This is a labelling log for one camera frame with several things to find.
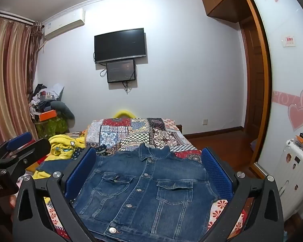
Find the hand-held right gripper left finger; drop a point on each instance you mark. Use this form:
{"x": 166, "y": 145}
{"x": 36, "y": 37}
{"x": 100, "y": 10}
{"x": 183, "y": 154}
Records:
{"x": 83, "y": 171}

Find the brown patterned curtain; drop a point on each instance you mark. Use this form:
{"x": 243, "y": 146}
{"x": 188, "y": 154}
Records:
{"x": 36, "y": 40}

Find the navy patterned cloth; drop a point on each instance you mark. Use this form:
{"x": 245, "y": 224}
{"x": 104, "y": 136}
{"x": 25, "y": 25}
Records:
{"x": 77, "y": 153}

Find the blue denim jeans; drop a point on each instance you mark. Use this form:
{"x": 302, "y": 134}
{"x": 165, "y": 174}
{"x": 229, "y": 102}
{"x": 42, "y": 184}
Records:
{"x": 141, "y": 194}

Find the patchwork quilt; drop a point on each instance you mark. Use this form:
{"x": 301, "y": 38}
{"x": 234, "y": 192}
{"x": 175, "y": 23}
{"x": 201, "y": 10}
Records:
{"x": 141, "y": 133}

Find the small black monitor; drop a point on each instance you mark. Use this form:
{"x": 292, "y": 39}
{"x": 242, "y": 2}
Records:
{"x": 121, "y": 71}

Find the black wall television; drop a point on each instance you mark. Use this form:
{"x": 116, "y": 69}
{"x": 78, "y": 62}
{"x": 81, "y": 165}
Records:
{"x": 120, "y": 45}

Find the pile of clutter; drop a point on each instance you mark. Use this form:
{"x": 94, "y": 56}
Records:
{"x": 44, "y": 98}

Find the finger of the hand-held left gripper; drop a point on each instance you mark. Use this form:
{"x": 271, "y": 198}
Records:
{"x": 19, "y": 140}
{"x": 37, "y": 148}

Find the white wall socket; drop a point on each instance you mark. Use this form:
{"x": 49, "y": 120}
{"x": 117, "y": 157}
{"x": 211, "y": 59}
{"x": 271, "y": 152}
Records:
{"x": 204, "y": 122}

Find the white suitcase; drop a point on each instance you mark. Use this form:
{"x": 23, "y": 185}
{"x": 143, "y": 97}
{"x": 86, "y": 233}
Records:
{"x": 298, "y": 176}

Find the yellow cartoon blanket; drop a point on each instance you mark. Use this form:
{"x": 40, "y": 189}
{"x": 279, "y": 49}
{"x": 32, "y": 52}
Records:
{"x": 63, "y": 146}

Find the wooden door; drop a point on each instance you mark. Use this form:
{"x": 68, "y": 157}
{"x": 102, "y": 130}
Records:
{"x": 255, "y": 80}

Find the striped red curtain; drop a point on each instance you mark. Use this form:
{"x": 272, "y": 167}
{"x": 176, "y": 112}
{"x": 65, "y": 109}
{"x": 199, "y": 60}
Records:
{"x": 10, "y": 80}

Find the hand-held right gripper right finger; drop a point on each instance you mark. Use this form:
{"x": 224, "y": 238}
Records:
{"x": 216, "y": 171}

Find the white air conditioner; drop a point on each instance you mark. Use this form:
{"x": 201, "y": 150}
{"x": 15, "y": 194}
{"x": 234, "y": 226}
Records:
{"x": 64, "y": 25}

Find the white paper sticker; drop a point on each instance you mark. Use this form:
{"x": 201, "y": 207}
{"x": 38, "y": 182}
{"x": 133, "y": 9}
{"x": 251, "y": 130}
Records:
{"x": 288, "y": 40}

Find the orange box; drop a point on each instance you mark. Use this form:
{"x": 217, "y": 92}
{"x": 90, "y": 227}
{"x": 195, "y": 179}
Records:
{"x": 48, "y": 116}

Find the red floral bedsheet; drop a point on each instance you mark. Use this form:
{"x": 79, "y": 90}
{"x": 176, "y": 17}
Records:
{"x": 218, "y": 206}

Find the green patterned cloth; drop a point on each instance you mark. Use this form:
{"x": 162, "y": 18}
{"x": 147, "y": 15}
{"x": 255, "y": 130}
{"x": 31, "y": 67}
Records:
{"x": 51, "y": 128}

